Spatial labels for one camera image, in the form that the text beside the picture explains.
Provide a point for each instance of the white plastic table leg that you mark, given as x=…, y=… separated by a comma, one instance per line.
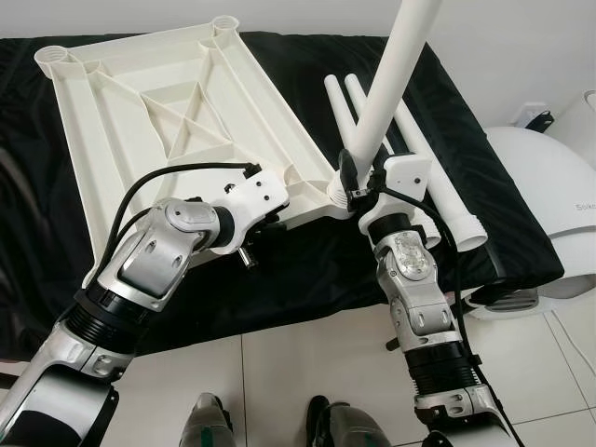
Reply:
x=433, y=168
x=355, y=90
x=335, y=107
x=396, y=84

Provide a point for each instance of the white plastic table top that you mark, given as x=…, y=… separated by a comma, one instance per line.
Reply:
x=140, y=121

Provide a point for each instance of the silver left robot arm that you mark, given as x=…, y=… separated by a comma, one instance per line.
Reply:
x=149, y=261

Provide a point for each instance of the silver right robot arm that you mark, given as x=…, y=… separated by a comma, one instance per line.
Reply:
x=414, y=298

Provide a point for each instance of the black padded bed cover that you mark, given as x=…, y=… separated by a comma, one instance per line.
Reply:
x=298, y=279

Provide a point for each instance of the white dome appliance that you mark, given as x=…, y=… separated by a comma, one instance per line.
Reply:
x=549, y=177

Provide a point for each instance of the grey left robot foot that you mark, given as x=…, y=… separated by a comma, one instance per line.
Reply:
x=207, y=426

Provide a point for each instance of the grey robot foot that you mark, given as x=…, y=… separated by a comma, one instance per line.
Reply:
x=207, y=426
x=345, y=428

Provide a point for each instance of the grey right robot foot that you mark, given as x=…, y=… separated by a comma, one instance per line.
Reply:
x=345, y=428

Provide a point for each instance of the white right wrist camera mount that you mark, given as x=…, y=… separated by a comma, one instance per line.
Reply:
x=405, y=177

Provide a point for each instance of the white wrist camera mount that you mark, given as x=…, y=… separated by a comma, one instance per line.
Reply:
x=251, y=196
x=405, y=177

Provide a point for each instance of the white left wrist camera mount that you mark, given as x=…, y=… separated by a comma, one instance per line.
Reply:
x=251, y=196

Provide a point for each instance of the wall socket black plug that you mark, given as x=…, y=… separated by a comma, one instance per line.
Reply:
x=535, y=118

